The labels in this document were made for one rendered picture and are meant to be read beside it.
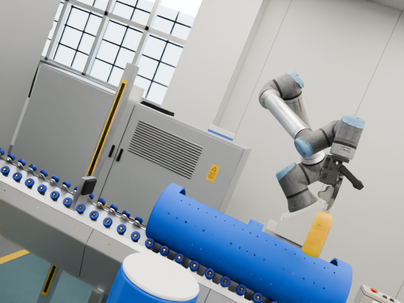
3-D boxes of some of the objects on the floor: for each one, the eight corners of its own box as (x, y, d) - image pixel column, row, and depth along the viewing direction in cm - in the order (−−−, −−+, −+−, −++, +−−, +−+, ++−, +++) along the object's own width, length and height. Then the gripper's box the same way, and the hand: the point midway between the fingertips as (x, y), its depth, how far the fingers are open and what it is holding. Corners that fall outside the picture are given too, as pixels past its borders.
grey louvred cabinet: (30, 192, 422) (73, 73, 408) (196, 279, 373) (252, 148, 359) (-8, 198, 370) (39, 62, 355) (180, 301, 321) (244, 148, 306)
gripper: (325, 153, 151) (308, 202, 152) (329, 153, 140) (311, 205, 141) (346, 160, 149) (329, 209, 150) (352, 160, 138) (333, 213, 139)
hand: (329, 207), depth 145 cm, fingers closed on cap, 4 cm apart
